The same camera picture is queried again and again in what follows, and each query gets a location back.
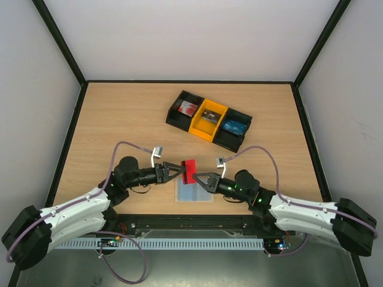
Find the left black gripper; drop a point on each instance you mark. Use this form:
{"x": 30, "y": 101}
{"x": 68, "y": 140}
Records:
{"x": 166, "y": 177}

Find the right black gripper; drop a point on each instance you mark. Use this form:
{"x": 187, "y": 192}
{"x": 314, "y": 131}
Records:
{"x": 214, "y": 183}

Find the beige card holder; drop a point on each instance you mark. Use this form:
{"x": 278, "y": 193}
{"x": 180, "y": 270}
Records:
{"x": 191, "y": 193}

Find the black bin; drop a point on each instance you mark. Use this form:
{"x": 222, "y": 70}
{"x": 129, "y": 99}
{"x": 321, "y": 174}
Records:
{"x": 229, "y": 140}
{"x": 176, "y": 118}

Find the yellow bin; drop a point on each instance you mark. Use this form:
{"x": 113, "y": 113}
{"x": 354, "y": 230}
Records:
{"x": 202, "y": 127}

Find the blue card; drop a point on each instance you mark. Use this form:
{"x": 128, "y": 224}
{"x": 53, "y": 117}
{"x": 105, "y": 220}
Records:
{"x": 234, "y": 127}

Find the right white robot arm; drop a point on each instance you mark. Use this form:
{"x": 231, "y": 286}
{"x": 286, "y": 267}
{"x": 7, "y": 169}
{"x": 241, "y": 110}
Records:
{"x": 343, "y": 222}

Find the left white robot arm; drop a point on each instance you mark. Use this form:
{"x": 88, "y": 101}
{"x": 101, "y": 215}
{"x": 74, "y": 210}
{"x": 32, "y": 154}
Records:
{"x": 35, "y": 232}

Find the red white card in bin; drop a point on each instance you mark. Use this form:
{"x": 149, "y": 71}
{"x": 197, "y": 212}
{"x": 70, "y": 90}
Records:
{"x": 187, "y": 108}

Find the dark card in bin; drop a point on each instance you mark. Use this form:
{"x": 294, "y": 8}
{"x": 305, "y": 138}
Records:
{"x": 211, "y": 116}

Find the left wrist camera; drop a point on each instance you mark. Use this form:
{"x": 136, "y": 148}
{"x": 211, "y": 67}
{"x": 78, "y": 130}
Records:
{"x": 156, "y": 154}

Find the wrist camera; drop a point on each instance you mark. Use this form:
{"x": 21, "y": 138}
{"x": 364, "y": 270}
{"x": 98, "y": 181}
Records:
{"x": 156, "y": 154}
{"x": 221, "y": 164}

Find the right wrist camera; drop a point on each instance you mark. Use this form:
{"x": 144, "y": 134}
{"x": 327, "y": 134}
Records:
{"x": 221, "y": 164}

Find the black aluminium frame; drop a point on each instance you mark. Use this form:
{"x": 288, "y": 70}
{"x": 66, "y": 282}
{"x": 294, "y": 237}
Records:
{"x": 80, "y": 78}

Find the grey slotted cable duct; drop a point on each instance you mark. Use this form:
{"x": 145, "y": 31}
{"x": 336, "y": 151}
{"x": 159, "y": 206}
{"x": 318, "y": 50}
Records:
{"x": 164, "y": 244}

